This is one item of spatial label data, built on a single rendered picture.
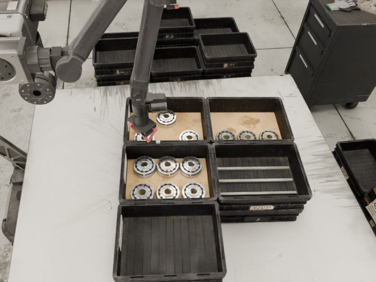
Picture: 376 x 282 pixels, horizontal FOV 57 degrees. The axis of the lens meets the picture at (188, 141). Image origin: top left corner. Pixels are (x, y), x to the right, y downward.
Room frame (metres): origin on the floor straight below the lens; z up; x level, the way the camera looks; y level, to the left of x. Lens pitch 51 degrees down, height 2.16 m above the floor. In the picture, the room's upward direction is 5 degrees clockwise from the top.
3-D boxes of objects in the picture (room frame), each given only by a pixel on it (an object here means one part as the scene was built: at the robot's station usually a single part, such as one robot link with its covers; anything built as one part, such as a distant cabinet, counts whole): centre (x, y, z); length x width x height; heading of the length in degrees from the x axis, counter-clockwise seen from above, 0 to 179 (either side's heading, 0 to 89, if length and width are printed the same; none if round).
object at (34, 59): (0.85, 0.49, 1.45); 0.09 x 0.08 x 0.12; 13
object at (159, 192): (0.76, 0.07, 0.86); 0.10 x 0.10 x 0.01
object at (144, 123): (0.89, 0.19, 1.17); 0.10 x 0.07 x 0.07; 51
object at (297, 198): (0.88, -0.32, 0.92); 0.40 x 0.30 x 0.02; 97
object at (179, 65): (2.16, 0.16, 0.31); 0.40 x 0.30 x 0.34; 103
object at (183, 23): (2.55, 0.25, 0.37); 0.40 x 0.30 x 0.45; 103
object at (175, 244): (0.53, 0.04, 0.87); 0.40 x 0.30 x 0.11; 97
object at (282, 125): (1.18, -0.28, 0.87); 0.40 x 0.30 x 0.11; 97
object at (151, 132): (0.88, 0.17, 1.10); 0.07 x 0.07 x 0.09; 51
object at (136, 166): (0.89, 0.19, 0.86); 0.10 x 0.10 x 0.01
